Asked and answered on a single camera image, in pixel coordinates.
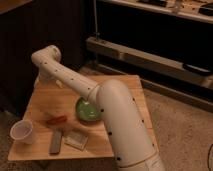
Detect black object on shelf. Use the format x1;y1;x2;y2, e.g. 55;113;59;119
182;63;213;76

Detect wooden table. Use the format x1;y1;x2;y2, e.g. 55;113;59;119
7;74;159;162

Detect translucent white cup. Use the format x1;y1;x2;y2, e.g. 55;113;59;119
10;120;36;144

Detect grey metal shelf rail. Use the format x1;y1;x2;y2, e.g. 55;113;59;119
86;37;213;90

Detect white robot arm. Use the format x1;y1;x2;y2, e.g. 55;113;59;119
31;45;166;171

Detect green ceramic bowl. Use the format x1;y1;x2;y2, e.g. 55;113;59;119
75;97;101;122

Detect beige sponge pad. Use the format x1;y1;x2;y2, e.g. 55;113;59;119
65;131;88;150

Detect dark grey rectangular block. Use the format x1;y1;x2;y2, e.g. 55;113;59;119
49;130;62;155

